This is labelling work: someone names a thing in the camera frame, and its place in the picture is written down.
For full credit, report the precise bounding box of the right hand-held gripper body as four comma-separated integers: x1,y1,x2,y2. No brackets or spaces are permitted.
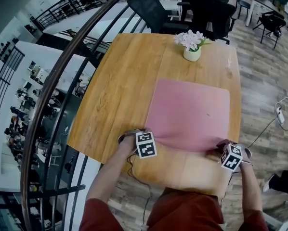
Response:
215,140,253,173

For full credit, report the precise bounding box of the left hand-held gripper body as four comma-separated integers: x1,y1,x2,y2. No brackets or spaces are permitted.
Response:
117,128,158,159

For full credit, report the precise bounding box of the pink desk mat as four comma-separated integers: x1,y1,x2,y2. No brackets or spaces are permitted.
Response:
144,77,231,154

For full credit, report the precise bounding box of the person's left forearm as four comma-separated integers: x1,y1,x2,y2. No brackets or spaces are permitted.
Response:
85,148,139,210

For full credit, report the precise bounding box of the person's right forearm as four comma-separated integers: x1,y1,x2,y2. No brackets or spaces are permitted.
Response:
237,164,265,222

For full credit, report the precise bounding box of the person's right hand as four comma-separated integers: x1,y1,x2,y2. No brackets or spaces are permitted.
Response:
238,150,253,170

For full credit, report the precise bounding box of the person's left hand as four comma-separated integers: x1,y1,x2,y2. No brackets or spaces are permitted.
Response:
119,135,138,155

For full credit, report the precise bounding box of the white power strip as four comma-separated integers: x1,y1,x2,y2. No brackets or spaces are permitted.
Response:
275,106,286,125

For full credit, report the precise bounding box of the person in red shirt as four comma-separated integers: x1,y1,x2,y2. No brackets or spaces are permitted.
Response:
78,186,270,231

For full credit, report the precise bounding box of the white pot with pink flowers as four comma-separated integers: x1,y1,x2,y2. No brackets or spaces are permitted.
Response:
173,29,212,62

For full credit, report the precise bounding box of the black railing with dark handrail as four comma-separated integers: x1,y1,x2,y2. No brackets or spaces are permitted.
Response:
20,0,149,231

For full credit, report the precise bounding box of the black mesh office chair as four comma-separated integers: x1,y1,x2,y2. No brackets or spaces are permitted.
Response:
127,0,185,35

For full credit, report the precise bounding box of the black folding chair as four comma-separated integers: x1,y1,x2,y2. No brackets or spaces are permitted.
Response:
252,10,287,50

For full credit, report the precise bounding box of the black side chair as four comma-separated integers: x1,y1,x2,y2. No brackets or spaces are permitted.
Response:
232,0,252,19

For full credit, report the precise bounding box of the black metal gallery railing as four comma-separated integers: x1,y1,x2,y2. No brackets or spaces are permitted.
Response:
0,46,26,170

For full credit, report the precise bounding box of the black metal stair railing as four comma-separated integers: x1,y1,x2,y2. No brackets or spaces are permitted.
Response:
34,0,125,32

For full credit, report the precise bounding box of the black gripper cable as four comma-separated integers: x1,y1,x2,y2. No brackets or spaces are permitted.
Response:
126,153,152,226
220,169,234,206

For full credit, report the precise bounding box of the grey floor cable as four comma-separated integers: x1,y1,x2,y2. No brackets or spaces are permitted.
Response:
246,118,283,149

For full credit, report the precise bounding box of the cluster of black wall objects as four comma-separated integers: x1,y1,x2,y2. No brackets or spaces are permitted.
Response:
0,38,19,62

